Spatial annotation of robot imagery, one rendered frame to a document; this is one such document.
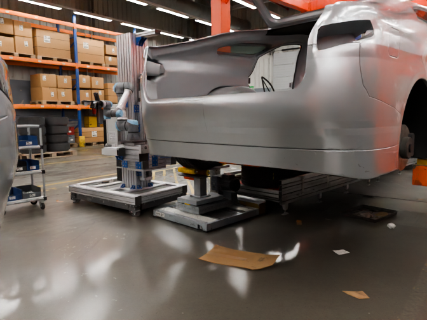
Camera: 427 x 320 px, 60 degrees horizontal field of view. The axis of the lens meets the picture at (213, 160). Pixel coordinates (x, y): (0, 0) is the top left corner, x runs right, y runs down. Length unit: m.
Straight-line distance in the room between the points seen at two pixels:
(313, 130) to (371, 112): 0.31
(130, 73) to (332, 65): 2.93
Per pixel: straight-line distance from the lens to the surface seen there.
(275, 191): 4.07
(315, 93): 1.93
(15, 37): 13.61
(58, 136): 11.02
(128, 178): 4.59
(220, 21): 4.48
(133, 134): 4.19
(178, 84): 3.28
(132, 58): 4.48
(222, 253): 3.01
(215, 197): 3.96
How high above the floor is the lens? 1.09
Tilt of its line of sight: 7 degrees down
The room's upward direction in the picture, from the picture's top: 1 degrees counter-clockwise
